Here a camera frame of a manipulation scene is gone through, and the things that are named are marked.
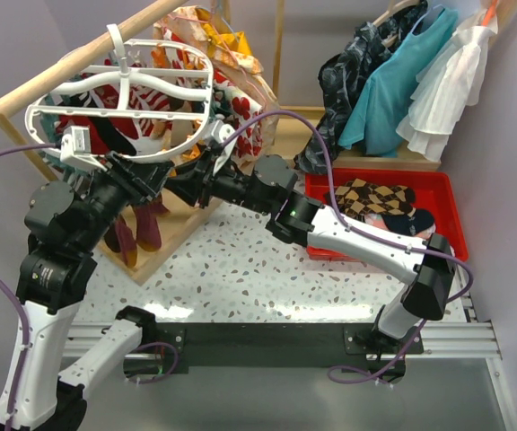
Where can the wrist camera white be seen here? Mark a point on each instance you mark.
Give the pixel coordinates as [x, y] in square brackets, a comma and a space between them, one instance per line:
[76, 150]
[221, 133]

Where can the black mounting rail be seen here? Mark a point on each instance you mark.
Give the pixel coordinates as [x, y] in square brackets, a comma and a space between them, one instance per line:
[178, 347]

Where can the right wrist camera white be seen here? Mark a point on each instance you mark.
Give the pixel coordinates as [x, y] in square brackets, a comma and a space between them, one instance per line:
[221, 133]

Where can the teal dress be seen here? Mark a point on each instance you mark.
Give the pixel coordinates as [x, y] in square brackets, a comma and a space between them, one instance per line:
[386, 96]

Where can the red white striped sock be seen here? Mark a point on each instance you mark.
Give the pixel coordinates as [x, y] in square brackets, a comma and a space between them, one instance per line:
[146, 135]

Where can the navy blue sock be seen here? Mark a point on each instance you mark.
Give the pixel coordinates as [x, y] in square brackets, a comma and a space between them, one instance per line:
[420, 222]

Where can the purple striped sock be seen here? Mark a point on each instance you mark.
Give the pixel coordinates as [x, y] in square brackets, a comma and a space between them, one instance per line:
[148, 235]

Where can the brown argyle sock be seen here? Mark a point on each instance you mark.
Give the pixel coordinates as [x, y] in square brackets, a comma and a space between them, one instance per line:
[357, 198]

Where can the floral cream garment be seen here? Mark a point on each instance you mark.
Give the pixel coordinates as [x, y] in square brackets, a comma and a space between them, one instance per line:
[239, 90]

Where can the white round clip hanger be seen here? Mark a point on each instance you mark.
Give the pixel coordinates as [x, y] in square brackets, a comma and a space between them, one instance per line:
[131, 63]

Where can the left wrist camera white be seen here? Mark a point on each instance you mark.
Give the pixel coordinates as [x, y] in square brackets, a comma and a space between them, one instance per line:
[76, 150]

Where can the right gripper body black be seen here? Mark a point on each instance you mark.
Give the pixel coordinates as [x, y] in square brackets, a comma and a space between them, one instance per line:
[207, 187]

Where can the white pleated dress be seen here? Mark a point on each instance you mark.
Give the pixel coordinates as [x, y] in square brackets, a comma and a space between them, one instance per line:
[450, 83]

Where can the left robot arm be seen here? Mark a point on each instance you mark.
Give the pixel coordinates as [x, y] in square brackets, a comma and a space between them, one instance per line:
[64, 230]

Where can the black sock white stripes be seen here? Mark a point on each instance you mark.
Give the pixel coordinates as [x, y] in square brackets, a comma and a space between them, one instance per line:
[105, 137]

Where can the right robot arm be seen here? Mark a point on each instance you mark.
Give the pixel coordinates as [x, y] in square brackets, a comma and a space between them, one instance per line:
[424, 266]

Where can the wooden clothes rack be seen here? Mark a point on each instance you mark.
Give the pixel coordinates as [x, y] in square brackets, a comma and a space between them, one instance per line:
[181, 222]
[292, 135]

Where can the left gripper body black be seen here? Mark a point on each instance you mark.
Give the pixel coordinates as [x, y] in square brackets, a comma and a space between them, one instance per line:
[134, 187]

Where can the wooden clothes rack right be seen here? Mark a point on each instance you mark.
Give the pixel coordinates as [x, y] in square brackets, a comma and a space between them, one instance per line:
[292, 135]

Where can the wooden clothes rack left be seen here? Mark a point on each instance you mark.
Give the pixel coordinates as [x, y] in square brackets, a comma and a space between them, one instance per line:
[181, 222]

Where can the dark patterned garment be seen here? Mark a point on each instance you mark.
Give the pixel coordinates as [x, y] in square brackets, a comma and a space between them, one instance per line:
[342, 77]

